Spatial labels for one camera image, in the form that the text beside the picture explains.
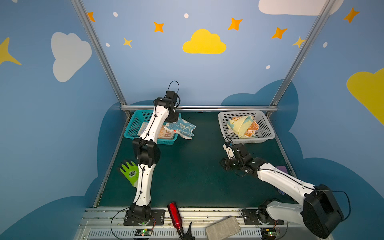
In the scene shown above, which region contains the blue bunny pattern towel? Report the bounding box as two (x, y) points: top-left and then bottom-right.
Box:
(165, 118), (196, 140)

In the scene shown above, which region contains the cream RABBIT lettered towel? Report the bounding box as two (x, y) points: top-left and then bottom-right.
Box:
(137, 122), (175, 140)

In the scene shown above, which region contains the yellow-green towel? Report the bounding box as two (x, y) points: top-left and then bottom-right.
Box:
(227, 116), (254, 139)

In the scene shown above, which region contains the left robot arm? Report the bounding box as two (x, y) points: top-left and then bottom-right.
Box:
(128, 96), (181, 225)

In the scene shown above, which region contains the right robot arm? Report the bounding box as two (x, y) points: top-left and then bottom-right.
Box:
(220, 142), (348, 239)

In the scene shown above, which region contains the teal plastic basket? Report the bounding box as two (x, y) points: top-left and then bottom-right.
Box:
(124, 110), (179, 145)

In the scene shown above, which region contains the white plastic basket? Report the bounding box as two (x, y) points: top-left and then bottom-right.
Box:
(218, 111), (275, 144)

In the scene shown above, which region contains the orange patterned towel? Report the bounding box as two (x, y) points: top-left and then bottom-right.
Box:
(245, 120), (259, 138)

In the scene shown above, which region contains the purple pad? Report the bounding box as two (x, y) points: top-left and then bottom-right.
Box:
(276, 166), (289, 174)

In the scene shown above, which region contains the grey sponge block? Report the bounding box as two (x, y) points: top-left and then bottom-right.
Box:
(206, 217), (241, 240)

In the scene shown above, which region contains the green rubber glove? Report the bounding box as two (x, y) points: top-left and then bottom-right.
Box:
(119, 161), (139, 188)

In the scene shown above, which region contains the right green circuit board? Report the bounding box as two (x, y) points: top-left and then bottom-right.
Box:
(261, 228), (279, 240)

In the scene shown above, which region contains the green circuit board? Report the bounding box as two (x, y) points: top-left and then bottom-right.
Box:
(134, 229), (153, 237)
(261, 228), (279, 240)

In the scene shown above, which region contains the red metal bottle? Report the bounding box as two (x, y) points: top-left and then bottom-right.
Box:
(167, 202), (183, 231)

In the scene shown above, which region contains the black clamp tool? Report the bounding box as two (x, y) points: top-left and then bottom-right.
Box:
(177, 222), (196, 240)

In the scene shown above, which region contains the left green circuit board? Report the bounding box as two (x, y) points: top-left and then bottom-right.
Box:
(134, 229), (153, 237)

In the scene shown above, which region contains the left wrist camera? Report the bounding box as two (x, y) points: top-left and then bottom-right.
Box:
(165, 91), (178, 102)

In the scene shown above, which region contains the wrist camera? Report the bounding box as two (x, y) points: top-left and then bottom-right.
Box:
(165, 91), (178, 102)
(223, 142), (235, 160)

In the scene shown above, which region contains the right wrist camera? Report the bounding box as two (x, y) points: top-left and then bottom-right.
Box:
(223, 142), (235, 160)

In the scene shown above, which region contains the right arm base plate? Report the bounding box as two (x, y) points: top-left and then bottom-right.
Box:
(241, 209), (285, 225)

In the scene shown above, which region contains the horizontal aluminium frame bar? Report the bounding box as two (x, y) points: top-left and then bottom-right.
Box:
(121, 105), (278, 112)

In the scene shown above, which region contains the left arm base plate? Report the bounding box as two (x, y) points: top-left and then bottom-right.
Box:
(123, 209), (166, 226)

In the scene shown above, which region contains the left aluminium frame post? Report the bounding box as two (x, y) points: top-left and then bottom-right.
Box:
(70, 0), (132, 118)

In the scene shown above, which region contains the aluminium frame post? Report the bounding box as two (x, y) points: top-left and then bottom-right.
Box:
(70, 0), (132, 118)
(265, 0), (337, 118)

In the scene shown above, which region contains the right aluminium frame post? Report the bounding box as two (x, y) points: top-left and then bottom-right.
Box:
(265, 0), (337, 118)

